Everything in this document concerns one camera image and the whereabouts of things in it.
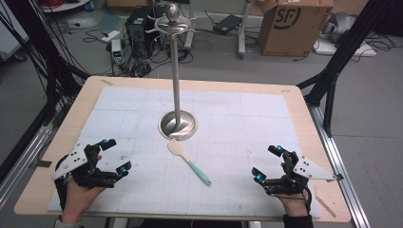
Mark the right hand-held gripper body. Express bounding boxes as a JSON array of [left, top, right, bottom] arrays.
[[262, 150, 338, 197]]

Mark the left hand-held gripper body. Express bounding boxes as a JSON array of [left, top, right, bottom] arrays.
[[51, 142, 127, 190]]

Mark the spatula with teal handle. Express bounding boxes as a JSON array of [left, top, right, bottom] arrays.
[[166, 138, 213, 187]]

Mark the metal utensil stand with hooks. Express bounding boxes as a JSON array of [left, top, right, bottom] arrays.
[[148, 3, 199, 142]]

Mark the person's right hand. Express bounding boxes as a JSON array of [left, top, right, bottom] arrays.
[[275, 189, 311, 218]]

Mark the person's left hand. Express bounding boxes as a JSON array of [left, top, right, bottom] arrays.
[[61, 178, 106, 223]]

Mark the thin wooden stick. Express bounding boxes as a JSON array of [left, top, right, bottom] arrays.
[[314, 193, 337, 219]]

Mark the white grid mat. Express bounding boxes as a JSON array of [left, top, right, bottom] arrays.
[[47, 85, 321, 219]]

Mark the white box with display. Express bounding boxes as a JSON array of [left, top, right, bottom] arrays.
[[110, 38, 124, 66]]

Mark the white power strip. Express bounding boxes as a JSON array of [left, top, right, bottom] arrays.
[[101, 29, 122, 44]]

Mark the black computer tower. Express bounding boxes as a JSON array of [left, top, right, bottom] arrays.
[[125, 6, 165, 60]]

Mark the brown cardboard box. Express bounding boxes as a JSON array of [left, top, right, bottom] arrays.
[[257, 0, 335, 57]]

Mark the white flat board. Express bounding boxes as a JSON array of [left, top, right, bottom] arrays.
[[313, 37, 378, 58]]

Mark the white stand leg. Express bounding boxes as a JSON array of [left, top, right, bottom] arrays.
[[238, 0, 253, 60], [184, 0, 196, 50]]

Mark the black flat device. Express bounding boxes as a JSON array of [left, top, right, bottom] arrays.
[[212, 13, 243, 35]]

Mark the grey rounded device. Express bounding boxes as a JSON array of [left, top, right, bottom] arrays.
[[321, 11, 357, 44]]

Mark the white round table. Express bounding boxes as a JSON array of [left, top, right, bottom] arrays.
[[41, 0, 91, 13]]

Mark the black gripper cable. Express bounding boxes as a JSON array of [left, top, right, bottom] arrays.
[[302, 186, 313, 217]]

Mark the aluminium rail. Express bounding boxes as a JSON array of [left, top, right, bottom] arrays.
[[0, 124, 56, 207], [308, 104, 372, 228]]

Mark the tangle of black floor cables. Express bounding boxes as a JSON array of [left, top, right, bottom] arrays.
[[120, 47, 194, 79]]

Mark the black metal frame with cables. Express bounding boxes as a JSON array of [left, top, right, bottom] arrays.
[[0, 0, 91, 127]]

